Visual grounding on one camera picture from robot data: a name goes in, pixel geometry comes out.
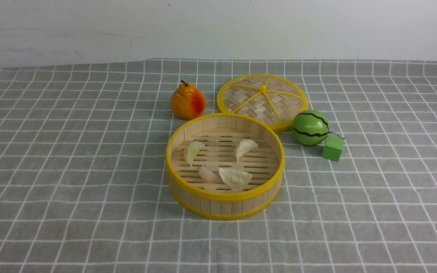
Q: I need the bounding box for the pale green dumpling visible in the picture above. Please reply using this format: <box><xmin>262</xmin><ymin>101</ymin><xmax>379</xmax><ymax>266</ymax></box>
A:
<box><xmin>184</xmin><ymin>141</ymin><xmax>206</xmax><ymax>166</ymax></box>

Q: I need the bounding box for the pinkish white dumpling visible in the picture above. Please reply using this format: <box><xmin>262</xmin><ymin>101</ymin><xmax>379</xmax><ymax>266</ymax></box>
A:
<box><xmin>198</xmin><ymin>165</ymin><xmax>222</xmax><ymax>184</ymax></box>

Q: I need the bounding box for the white ridged dumpling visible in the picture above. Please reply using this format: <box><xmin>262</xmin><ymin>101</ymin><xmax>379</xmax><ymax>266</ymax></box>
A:
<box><xmin>218</xmin><ymin>168</ymin><xmax>253</xmax><ymax>190</ymax></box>

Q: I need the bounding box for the bamboo steamer tray yellow rim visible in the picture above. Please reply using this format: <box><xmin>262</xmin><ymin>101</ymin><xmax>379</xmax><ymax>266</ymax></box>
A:
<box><xmin>165</xmin><ymin>113</ymin><xmax>286</xmax><ymax>221</ymax></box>

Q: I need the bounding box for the woven bamboo steamer lid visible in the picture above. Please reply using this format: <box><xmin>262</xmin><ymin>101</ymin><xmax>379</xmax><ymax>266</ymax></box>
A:
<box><xmin>217</xmin><ymin>74</ymin><xmax>309</xmax><ymax>133</ymax></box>

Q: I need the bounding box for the orange toy pear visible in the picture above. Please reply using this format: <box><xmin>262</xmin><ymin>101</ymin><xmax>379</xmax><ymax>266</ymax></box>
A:
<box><xmin>170</xmin><ymin>80</ymin><xmax>207</xmax><ymax>121</ymax></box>

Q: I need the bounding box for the green toy watermelon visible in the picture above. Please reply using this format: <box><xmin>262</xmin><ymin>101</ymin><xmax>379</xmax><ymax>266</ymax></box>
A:
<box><xmin>291</xmin><ymin>110</ymin><xmax>330</xmax><ymax>146</ymax></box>

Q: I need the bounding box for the green foam cube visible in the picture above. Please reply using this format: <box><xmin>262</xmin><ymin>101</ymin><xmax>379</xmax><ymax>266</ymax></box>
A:
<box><xmin>321</xmin><ymin>135</ymin><xmax>345</xmax><ymax>162</ymax></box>

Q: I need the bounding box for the grey checked tablecloth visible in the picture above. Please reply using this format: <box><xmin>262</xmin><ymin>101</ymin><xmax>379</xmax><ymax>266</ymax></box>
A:
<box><xmin>0</xmin><ymin>59</ymin><xmax>437</xmax><ymax>273</ymax></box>

